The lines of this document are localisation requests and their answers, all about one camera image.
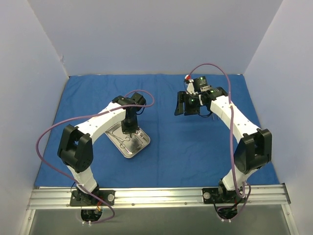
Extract stainless steel instrument tray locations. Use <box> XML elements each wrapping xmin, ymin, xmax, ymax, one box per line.
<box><xmin>105</xmin><ymin>123</ymin><xmax>151</xmax><ymax>159</ymax></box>

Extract blue surgical drape cloth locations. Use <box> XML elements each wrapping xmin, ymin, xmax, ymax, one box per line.
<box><xmin>34</xmin><ymin>73</ymin><xmax>280</xmax><ymax>188</ymax></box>

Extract steel surgical scissors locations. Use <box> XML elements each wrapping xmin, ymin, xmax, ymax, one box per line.
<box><xmin>134</xmin><ymin>130</ymin><xmax>145</xmax><ymax>145</ymax></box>

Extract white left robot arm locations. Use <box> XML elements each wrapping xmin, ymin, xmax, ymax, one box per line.
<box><xmin>57</xmin><ymin>93</ymin><xmax>146</xmax><ymax>205</ymax></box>

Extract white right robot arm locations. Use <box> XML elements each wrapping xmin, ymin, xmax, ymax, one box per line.
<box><xmin>174</xmin><ymin>87</ymin><xmax>272</xmax><ymax>202</ymax></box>

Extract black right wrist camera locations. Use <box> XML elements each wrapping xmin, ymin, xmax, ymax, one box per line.
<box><xmin>192</xmin><ymin>76</ymin><xmax>212</xmax><ymax>93</ymax></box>

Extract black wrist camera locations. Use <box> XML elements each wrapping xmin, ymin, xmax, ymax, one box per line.
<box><xmin>192</xmin><ymin>76</ymin><xmax>212</xmax><ymax>93</ymax></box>
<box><xmin>131</xmin><ymin>92</ymin><xmax>146</xmax><ymax>105</ymax></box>

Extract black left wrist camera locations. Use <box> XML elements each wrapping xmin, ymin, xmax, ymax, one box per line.
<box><xmin>131</xmin><ymin>92</ymin><xmax>146</xmax><ymax>105</ymax></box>

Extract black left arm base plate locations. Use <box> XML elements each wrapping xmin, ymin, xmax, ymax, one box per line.
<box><xmin>69</xmin><ymin>189</ymin><xmax>115</xmax><ymax>207</ymax></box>

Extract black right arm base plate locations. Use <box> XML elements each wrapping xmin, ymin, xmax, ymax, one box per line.
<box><xmin>202</xmin><ymin>187</ymin><xmax>246</xmax><ymax>204</ymax></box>

